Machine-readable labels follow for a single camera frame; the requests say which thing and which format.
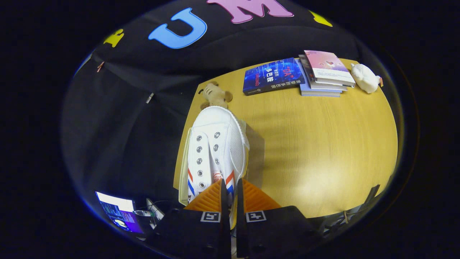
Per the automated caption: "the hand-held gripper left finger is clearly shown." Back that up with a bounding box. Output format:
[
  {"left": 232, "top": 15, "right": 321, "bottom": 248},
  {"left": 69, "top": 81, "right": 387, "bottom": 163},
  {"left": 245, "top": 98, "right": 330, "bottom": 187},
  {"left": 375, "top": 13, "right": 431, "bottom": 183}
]
[{"left": 146, "top": 178, "right": 232, "bottom": 259}]

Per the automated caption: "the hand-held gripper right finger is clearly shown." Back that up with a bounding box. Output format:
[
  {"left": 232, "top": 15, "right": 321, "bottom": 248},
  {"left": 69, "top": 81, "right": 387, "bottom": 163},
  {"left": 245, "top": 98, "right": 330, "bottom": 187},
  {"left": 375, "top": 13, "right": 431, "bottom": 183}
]
[{"left": 236, "top": 178, "right": 323, "bottom": 259}]

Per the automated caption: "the white canvas shoe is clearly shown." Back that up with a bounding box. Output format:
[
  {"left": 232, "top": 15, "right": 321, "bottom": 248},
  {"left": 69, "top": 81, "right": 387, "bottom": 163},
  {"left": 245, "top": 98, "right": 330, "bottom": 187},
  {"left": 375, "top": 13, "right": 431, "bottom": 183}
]
[{"left": 187, "top": 106, "right": 250, "bottom": 229}]

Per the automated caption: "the computer monitor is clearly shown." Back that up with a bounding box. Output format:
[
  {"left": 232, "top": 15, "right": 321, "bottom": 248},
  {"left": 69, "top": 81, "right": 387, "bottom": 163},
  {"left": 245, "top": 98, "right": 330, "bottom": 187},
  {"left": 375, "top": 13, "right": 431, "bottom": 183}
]
[{"left": 95, "top": 191, "right": 145, "bottom": 234}]

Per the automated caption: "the beige plush toy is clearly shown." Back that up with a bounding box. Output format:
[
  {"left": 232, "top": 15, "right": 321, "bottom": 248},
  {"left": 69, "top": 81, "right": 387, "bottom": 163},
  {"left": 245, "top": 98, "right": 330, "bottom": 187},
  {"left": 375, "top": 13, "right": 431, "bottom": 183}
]
[{"left": 198, "top": 81, "right": 234, "bottom": 110}]

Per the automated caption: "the black backdrop cloth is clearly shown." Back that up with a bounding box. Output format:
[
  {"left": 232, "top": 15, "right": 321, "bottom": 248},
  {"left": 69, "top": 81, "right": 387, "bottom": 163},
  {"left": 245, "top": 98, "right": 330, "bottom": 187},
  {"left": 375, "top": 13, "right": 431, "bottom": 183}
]
[{"left": 61, "top": 0, "right": 381, "bottom": 231}]

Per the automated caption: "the dark blue book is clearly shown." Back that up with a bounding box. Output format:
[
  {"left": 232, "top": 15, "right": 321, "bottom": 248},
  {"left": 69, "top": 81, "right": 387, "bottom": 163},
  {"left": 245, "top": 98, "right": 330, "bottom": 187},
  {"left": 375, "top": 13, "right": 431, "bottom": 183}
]
[{"left": 242, "top": 58, "right": 306, "bottom": 96}]

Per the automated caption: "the light blue book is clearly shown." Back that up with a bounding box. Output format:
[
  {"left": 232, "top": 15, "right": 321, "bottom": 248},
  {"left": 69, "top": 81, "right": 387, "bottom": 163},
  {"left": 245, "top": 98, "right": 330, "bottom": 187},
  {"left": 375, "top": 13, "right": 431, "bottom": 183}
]
[{"left": 295, "top": 58, "right": 342, "bottom": 98}]

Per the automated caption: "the grey book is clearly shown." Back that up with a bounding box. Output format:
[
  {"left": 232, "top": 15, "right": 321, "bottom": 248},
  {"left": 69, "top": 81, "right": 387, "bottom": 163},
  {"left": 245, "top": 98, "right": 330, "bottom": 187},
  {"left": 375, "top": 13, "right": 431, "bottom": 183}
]
[{"left": 298, "top": 54, "right": 348, "bottom": 91}]

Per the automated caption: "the pink cover book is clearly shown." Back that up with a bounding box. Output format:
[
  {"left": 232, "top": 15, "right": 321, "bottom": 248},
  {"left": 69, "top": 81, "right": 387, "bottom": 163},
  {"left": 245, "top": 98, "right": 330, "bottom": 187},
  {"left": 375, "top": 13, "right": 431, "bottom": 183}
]
[{"left": 304, "top": 50, "right": 356, "bottom": 88}]

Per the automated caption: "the white plush toy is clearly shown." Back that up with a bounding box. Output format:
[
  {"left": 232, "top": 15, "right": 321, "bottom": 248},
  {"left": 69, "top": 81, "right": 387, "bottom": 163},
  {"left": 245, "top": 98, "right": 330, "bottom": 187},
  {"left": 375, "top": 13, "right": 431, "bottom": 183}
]
[{"left": 350, "top": 63, "right": 382, "bottom": 94}]

